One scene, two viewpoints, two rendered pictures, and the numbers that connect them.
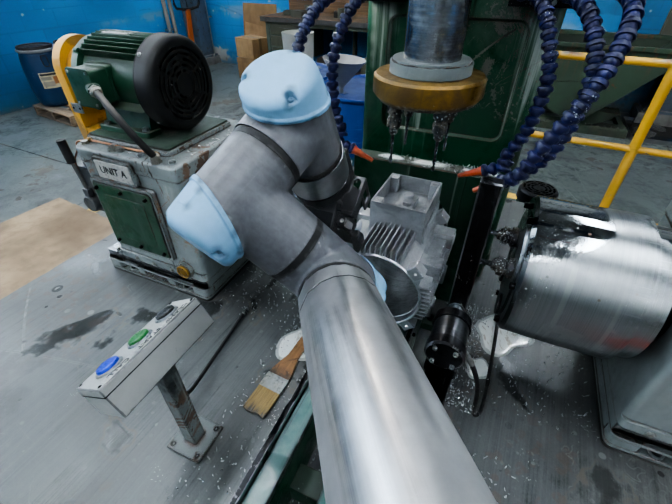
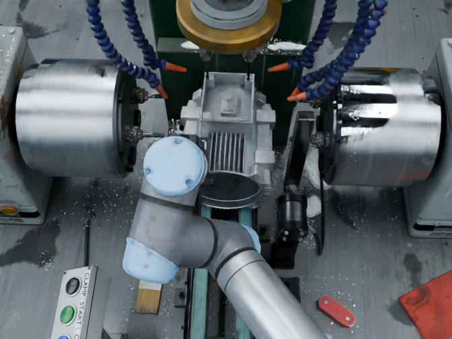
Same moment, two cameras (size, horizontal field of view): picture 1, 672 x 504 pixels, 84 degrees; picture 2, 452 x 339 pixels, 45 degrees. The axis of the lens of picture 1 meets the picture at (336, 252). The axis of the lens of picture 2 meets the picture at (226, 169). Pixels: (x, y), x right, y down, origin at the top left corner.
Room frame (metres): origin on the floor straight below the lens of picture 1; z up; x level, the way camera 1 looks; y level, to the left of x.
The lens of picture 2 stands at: (0.00, 0.12, 1.99)
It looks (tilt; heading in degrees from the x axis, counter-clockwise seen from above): 60 degrees down; 338
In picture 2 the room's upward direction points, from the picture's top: straight up
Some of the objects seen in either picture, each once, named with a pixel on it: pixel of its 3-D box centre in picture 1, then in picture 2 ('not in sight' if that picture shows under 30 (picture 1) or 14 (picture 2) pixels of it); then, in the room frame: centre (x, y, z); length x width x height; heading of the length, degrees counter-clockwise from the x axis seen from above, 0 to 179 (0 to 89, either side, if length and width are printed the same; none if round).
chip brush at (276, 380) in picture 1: (282, 371); (153, 269); (0.46, 0.11, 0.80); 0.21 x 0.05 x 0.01; 153
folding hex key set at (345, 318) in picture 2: not in sight; (335, 311); (0.22, -0.23, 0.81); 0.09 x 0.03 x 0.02; 29
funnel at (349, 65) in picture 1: (344, 80); not in sight; (2.29, -0.05, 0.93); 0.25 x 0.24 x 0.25; 153
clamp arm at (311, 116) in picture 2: (471, 256); (297, 156); (0.44, -0.21, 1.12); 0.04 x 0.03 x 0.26; 156
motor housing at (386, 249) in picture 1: (394, 258); (227, 149); (0.57, -0.11, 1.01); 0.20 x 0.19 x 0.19; 155
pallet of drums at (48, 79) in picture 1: (92, 75); not in sight; (4.86, 2.94, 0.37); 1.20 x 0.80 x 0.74; 148
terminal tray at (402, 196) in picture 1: (405, 208); (228, 107); (0.61, -0.13, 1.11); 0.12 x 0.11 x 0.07; 155
